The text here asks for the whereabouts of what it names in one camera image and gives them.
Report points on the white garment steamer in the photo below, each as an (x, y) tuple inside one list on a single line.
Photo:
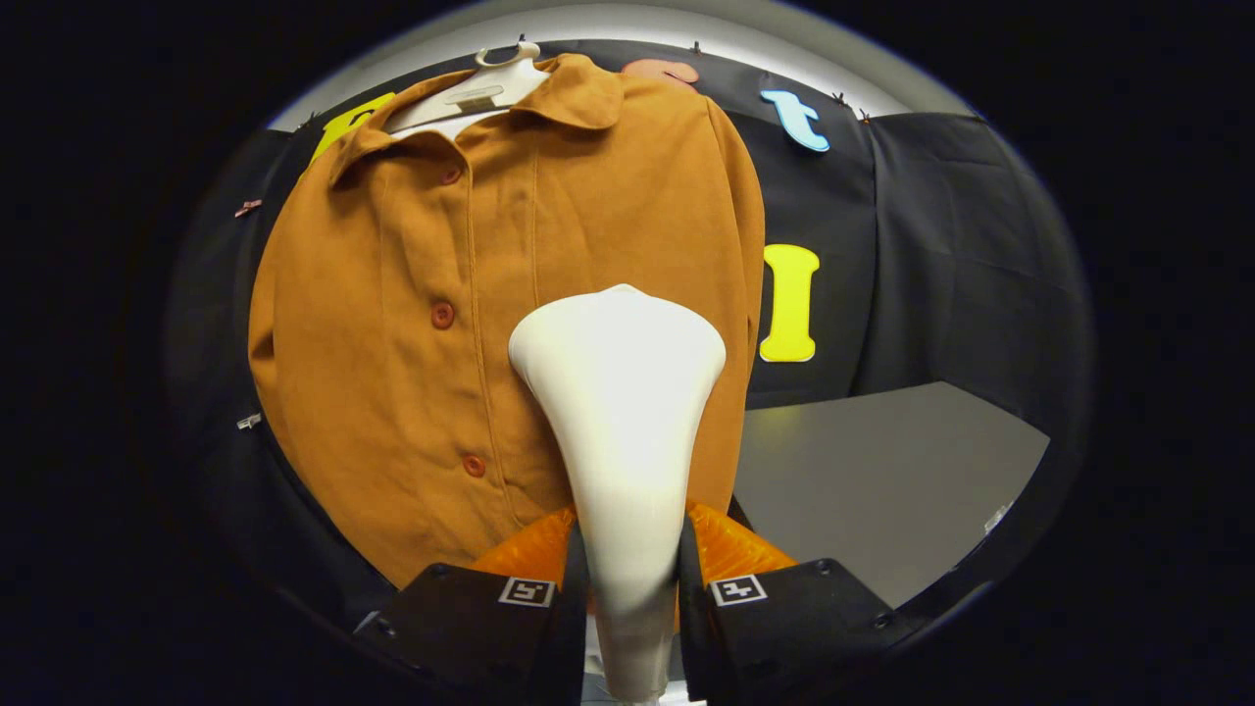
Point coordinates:
[(623, 422)]

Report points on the silver clip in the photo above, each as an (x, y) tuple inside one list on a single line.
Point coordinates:
[(249, 421)]

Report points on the white clothes hanger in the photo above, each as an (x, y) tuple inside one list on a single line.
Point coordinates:
[(471, 93)]

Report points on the black backdrop cloth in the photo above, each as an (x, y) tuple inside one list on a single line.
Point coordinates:
[(931, 245)]

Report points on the orange button shirt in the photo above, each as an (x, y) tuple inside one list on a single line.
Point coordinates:
[(392, 373)]

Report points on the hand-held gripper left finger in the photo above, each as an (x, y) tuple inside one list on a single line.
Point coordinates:
[(490, 637)]

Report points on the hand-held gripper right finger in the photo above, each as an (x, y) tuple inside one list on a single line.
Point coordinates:
[(775, 637)]

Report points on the grey table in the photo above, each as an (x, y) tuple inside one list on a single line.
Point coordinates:
[(882, 480)]

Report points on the pink clip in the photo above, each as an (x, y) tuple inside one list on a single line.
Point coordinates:
[(247, 207)]

